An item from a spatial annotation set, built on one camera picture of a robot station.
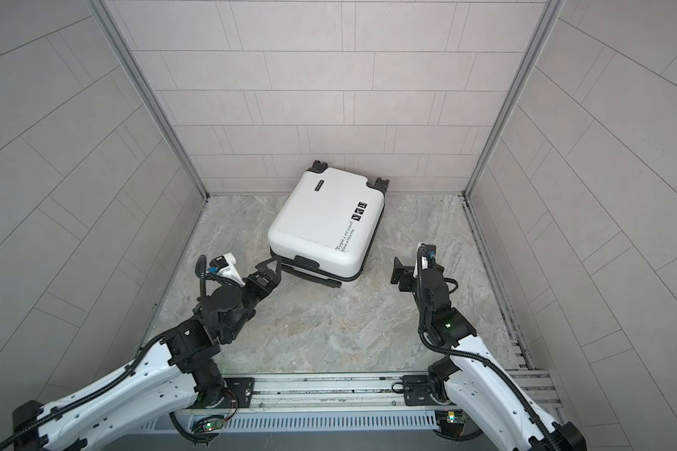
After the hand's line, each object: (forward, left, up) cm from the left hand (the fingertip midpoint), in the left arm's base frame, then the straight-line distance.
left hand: (281, 262), depth 71 cm
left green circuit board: (-33, +14, -18) cm, 40 cm away
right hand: (+5, -33, -7) cm, 34 cm away
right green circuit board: (-31, -42, -22) cm, 57 cm away
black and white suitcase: (+13, -10, -3) cm, 17 cm away
